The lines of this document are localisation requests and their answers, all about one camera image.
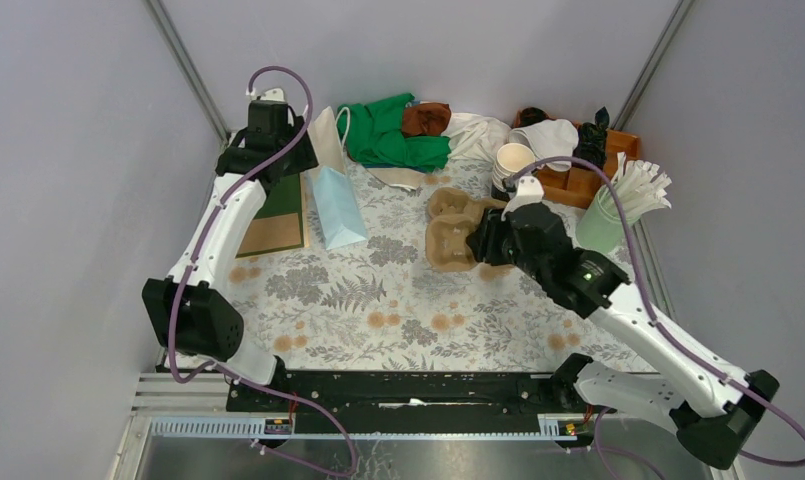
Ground cardboard cup carrier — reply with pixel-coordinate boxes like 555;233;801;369
425;214;479;273
427;187;507;221

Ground light blue paper bag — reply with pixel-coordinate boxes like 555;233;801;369
308;107;368;250

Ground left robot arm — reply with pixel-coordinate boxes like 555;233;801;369
142;87;317;411

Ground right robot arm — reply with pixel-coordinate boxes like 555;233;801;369
466;176;779;470

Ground wooden compartment tray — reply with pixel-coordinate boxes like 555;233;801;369
512;107;642;209

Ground green straw holder cup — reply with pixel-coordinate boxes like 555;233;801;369
575;186;625;254

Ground stack of paper cups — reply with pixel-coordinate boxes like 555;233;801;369
490;143;535;201

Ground white cloth on tray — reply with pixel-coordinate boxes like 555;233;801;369
507;119;579;159

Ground green paper bag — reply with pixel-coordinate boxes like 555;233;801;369
236;174;309;258

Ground green cloth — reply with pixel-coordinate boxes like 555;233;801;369
336;93;450;173

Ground black plastic bags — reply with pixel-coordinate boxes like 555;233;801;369
573;107;610;169

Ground white wrapped straws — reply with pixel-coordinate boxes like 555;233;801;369
599;152;672;220

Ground brown cloth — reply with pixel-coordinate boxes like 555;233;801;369
401;102;452;137

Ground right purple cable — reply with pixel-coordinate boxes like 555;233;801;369
507;155;805;468

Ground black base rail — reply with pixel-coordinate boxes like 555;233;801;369
226;354;619;439

